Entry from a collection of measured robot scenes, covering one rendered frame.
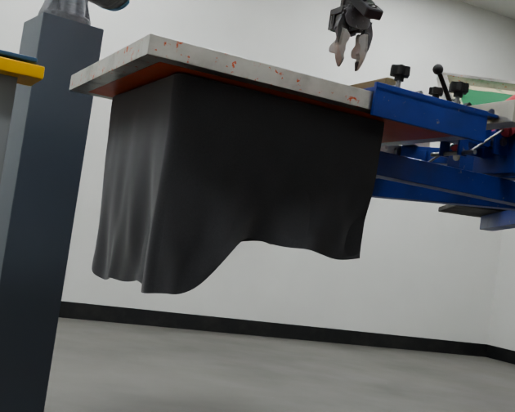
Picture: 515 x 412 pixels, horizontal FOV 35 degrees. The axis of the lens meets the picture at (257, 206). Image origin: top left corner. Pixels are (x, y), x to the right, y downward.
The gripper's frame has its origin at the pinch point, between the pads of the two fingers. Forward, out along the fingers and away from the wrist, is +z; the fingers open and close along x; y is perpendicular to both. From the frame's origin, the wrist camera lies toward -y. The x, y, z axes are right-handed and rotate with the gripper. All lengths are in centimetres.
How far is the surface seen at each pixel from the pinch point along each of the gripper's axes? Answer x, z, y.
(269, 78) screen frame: 34.8, 15.4, -29.9
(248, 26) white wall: -135, -112, 383
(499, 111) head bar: -22.4, 9.8, -29.8
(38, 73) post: 72, 18, 4
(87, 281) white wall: -44, 90, 380
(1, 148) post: 76, 35, 9
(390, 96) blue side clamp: 7.4, 13.0, -30.6
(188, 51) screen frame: 52, 14, -30
